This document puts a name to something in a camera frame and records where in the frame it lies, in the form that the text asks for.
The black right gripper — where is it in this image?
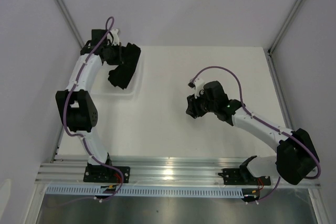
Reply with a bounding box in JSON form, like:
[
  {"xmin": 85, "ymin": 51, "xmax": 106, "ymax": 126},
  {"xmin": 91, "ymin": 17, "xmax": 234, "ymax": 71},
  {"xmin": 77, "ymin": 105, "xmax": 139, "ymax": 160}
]
[{"xmin": 185, "ymin": 89, "xmax": 217, "ymax": 119}]

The black t-shirt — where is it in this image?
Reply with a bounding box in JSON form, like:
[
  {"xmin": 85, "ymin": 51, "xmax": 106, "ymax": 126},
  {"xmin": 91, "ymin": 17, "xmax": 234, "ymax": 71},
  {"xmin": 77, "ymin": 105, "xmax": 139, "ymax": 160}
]
[{"xmin": 108, "ymin": 43, "xmax": 141, "ymax": 90}]

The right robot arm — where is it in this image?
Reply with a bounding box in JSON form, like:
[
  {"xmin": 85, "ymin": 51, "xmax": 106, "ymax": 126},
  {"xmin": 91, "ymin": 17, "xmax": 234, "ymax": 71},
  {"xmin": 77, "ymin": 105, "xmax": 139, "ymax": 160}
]
[{"xmin": 186, "ymin": 78, "xmax": 319, "ymax": 185}]

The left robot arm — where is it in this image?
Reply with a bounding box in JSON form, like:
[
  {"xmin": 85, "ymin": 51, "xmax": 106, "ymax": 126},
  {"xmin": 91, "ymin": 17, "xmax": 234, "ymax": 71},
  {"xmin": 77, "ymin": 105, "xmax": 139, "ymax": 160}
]
[{"xmin": 56, "ymin": 28, "xmax": 116, "ymax": 182}]

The white plastic basket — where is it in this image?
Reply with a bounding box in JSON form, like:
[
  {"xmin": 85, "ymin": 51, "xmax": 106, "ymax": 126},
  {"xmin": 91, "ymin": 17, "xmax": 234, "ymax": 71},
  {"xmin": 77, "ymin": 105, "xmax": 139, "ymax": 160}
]
[{"xmin": 90, "ymin": 56, "xmax": 144, "ymax": 99}]

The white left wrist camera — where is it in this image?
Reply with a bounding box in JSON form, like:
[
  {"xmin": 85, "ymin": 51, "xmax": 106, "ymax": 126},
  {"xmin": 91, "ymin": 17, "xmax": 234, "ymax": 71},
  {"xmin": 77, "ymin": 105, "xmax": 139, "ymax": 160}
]
[{"xmin": 109, "ymin": 28, "xmax": 121, "ymax": 46}]

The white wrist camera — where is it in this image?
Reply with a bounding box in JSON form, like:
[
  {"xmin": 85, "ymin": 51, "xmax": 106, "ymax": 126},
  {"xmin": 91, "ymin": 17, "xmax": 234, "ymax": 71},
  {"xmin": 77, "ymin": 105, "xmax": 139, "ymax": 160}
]
[
  {"xmin": 188, "ymin": 78, "xmax": 205, "ymax": 99},
  {"xmin": 109, "ymin": 28, "xmax": 121, "ymax": 46}
]

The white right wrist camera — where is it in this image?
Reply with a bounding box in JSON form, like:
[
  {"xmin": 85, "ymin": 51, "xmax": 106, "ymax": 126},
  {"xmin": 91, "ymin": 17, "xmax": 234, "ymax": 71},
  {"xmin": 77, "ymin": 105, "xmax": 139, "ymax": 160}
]
[{"xmin": 188, "ymin": 78, "xmax": 205, "ymax": 99}]

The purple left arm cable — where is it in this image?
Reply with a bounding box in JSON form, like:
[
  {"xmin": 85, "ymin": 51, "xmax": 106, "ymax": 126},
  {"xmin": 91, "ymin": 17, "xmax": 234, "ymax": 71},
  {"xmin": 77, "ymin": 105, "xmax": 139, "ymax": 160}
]
[{"xmin": 62, "ymin": 16, "xmax": 124, "ymax": 204}]

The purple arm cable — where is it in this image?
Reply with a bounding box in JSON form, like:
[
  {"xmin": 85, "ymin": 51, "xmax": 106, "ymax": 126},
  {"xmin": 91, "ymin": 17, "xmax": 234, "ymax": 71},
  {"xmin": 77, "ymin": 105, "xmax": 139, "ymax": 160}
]
[
  {"xmin": 191, "ymin": 65, "xmax": 323, "ymax": 205},
  {"xmin": 62, "ymin": 16, "xmax": 124, "ymax": 204}
]

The aluminium mounting rail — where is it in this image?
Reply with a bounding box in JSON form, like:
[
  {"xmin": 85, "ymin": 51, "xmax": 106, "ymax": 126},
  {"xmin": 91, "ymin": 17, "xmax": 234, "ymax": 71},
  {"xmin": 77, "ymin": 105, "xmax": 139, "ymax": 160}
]
[{"xmin": 35, "ymin": 157, "xmax": 321, "ymax": 189}]

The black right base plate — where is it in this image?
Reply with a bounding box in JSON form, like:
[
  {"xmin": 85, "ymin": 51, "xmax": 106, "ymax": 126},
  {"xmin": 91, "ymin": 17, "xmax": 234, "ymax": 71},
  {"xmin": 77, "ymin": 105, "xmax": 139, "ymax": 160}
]
[{"xmin": 218, "ymin": 168, "xmax": 271, "ymax": 186}]

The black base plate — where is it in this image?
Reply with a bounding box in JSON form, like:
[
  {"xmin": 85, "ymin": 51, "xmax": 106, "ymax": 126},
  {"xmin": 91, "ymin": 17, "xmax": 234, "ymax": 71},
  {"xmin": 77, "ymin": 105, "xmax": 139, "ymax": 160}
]
[
  {"xmin": 218, "ymin": 168, "xmax": 271, "ymax": 186},
  {"xmin": 83, "ymin": 164, "xmax": 121, "ymax": 184}
]

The left aluminium frame post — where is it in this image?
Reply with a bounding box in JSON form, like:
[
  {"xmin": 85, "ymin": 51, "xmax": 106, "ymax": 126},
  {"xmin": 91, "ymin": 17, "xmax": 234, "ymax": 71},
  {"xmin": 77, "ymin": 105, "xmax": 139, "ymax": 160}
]
[{"xmin": 54, "ymin": 0, "xmax": 85, "ymax": 48}]

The aluminium frame post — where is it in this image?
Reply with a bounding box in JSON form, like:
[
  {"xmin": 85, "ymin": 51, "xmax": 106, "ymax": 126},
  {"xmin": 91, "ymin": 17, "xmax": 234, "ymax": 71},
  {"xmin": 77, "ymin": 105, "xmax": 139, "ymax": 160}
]
[
  {"xmin": 54, "ymin": 0, "xmax": 85, "ymax": 48},
  {"xmin": 267, "ymin": 0, "xmax": 306, "ymax": 57}
]

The white slotted cable duct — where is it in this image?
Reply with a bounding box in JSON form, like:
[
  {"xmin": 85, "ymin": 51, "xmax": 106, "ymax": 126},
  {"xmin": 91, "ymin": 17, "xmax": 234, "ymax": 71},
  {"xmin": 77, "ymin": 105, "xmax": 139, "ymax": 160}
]
[{"xmin": 46, "ymin": 185, "xmax": 244, "ymax": 198}]

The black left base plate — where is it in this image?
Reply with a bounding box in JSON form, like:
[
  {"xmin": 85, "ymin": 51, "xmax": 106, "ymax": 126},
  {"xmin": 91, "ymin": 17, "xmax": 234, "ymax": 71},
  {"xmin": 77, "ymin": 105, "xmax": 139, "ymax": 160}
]
[{"xmin": 83, "ymin": 164, "xmax": 121, "ymax": 184}]

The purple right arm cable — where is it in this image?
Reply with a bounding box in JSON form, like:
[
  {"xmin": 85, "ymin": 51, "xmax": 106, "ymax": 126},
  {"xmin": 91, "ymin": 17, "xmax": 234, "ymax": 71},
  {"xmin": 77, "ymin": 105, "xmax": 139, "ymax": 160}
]
[{"xmin": 191, "ymin": 65, "xmax": 323, "ymax": 205}]

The right aluminium frame post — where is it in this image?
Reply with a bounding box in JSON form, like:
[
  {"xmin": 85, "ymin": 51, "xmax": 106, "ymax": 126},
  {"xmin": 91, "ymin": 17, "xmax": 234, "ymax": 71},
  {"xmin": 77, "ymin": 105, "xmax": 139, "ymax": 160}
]
[{"xmin": 267, "ymin": 0, "xmax": 306, "ymax": 57}]

